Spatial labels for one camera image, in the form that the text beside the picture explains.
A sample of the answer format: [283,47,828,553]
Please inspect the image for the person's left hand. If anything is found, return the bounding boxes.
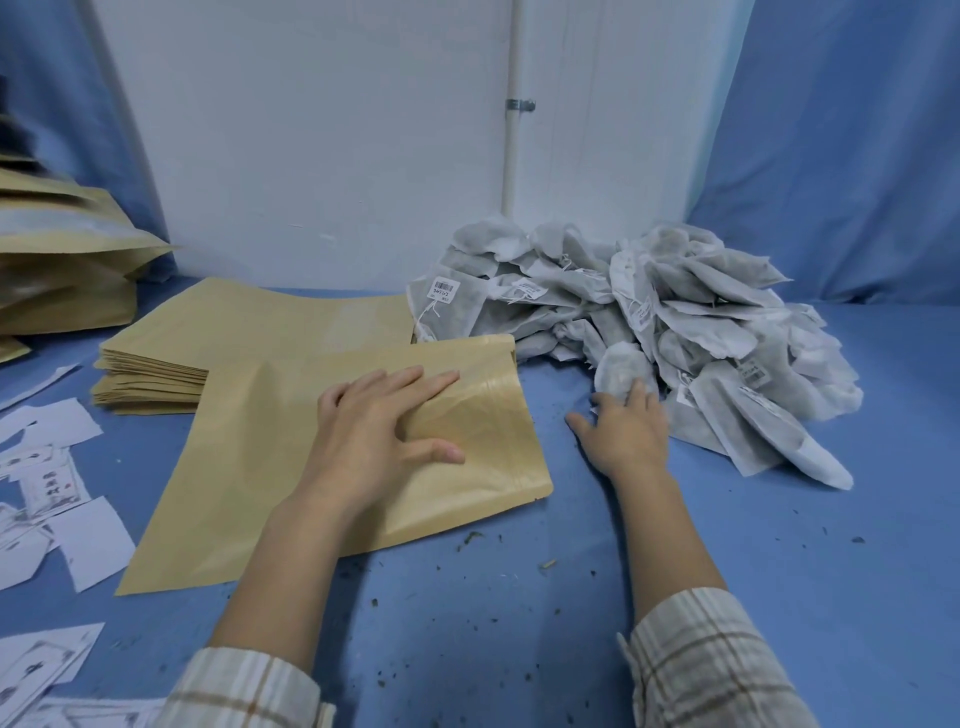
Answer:
[296,365,468,520]

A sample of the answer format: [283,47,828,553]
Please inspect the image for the person's right hand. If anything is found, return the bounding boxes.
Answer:
[564,378,673,490]

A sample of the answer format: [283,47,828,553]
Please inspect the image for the kraft pouch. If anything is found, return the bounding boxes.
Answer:
[114,333,555,598]

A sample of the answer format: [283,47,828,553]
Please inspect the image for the pile of white tea bags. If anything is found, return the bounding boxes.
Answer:
[406,217,865,493]

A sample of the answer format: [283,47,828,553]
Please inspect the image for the stack of kraft pouches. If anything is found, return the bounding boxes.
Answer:
[91,277,415,416]

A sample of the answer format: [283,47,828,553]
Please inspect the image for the white paper labels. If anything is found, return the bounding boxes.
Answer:
[0,363,170,728]

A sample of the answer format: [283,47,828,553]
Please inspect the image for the pile of kraft pouches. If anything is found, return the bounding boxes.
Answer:
[0,153,178,365]

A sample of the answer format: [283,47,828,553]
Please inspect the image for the person's left forearm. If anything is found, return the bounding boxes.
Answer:
[153,483,376,728]

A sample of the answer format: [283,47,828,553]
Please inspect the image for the blue table cover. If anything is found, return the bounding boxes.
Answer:
[0,281,960,728]

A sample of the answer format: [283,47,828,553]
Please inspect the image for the blue curtain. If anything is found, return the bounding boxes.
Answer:
[688,0,960,307]
[0,0,178,283]

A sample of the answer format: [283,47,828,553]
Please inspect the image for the white wall pipe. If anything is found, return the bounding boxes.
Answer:
[500,0,528,219]

